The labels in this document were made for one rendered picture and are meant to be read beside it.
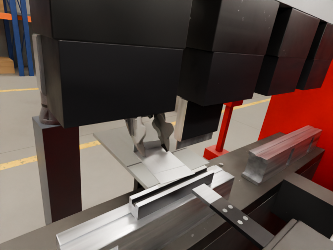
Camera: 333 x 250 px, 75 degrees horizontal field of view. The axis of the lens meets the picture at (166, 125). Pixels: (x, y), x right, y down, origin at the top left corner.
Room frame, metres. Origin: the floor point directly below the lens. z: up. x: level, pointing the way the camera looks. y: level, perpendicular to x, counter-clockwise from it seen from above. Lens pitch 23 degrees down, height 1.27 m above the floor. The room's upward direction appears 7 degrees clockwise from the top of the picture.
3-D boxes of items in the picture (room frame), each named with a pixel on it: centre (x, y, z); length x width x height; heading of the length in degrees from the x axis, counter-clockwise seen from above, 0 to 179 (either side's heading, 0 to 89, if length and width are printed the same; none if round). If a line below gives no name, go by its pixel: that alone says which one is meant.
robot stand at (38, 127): (1.06, 0.60, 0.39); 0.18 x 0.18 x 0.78; 46
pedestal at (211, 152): (2.21, -0.63, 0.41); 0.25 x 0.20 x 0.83; 42
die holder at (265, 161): (0.75, -0.47, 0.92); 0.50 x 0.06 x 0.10; 132
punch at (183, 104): (0.38, -0.06, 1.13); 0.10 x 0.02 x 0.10; 132
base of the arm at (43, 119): (1.06, 0.60, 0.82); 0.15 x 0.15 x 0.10
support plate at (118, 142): (0.49, 0.04, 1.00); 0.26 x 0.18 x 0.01; 42
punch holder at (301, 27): (0.53, -0.22, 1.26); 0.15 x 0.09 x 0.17; 132
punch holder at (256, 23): (0.40, -0.08, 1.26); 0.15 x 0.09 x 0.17; 132
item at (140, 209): (0.36, -0.04, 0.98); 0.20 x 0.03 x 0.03; 132
